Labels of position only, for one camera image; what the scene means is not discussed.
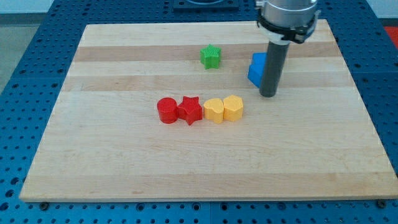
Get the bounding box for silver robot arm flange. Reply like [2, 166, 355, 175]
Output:
[254, 0, 320, 45]

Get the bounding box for red star block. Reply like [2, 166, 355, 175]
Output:
[177, 96, 203, 125]

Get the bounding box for yellow heart block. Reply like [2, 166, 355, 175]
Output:
[203, 98, 224, 124]

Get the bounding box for red cylinder block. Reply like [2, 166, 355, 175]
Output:
[157, 97, 178, 124]

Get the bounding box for yellow hexagon block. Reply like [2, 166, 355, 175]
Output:
[223, 95, 244, 121]

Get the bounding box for wooden board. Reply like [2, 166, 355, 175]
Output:
[20, 19, 397, 202]

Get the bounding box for green star block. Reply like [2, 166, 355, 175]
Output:
[200, 44, 221, 70]

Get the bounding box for blue block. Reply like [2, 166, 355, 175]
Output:
[248, 52, 267, 88]

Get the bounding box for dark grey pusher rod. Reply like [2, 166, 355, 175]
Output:
[259, 42, 289, 98]

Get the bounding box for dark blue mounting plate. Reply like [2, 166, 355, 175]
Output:
[172, 0, 239, 11]

